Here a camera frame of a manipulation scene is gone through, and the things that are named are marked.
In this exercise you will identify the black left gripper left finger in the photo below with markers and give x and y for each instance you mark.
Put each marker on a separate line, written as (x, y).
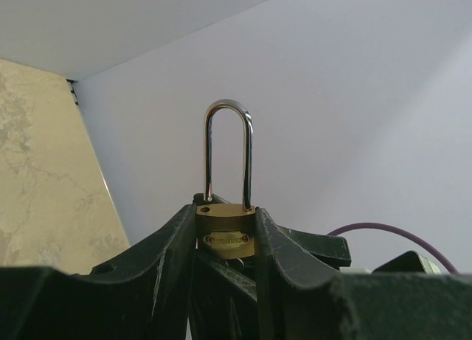
(142, 293)

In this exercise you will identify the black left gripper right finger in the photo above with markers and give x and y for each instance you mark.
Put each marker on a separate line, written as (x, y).
(300, 297)

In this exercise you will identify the small long-shackle brass padlock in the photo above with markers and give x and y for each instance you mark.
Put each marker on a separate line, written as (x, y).
(227, 230)

